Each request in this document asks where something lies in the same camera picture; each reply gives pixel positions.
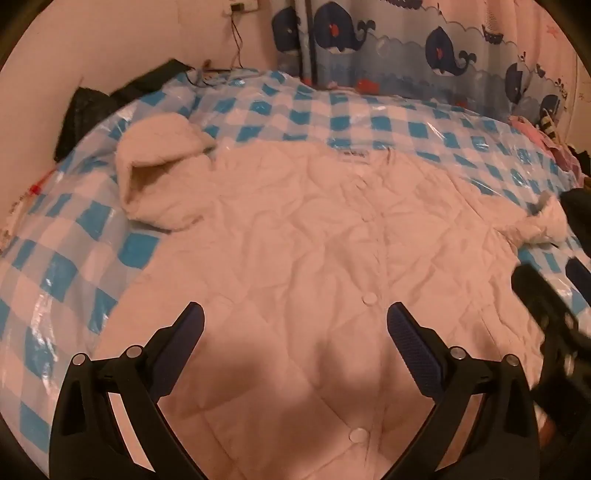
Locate red printed plastic wrap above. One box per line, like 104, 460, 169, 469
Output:
0, 171, 57, 252

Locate dark cloth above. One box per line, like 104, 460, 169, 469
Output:
560, 187, 591, 259

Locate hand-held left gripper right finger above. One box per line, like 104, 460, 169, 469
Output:
385, 302, 542, 480

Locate pink clothes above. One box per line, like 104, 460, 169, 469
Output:
508, 115, 583, 171

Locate grey vertical pipe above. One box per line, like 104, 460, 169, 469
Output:
295, 0, 320, 86

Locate blue white checkered bed sheet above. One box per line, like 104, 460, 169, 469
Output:
0, 69, 591, 416

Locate yellow black striped cloth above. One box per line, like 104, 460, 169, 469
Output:
538, 108, 563, 139

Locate whale print curtain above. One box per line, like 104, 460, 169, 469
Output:
270, 0, 578, 116

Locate black bag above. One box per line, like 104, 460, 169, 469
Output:
54, 58, 190, 162

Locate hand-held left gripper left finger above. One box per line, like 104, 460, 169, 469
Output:
48, 301, 206, 480

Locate thin black cable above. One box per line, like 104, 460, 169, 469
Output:
230, 11, 246, 71

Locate wall power socket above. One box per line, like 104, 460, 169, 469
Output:
224, 0, 262, 16

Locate white quilted jacket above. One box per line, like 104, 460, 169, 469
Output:
95, 113, 573, 480

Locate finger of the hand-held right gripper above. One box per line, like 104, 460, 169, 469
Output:
512, 265, 578, 333

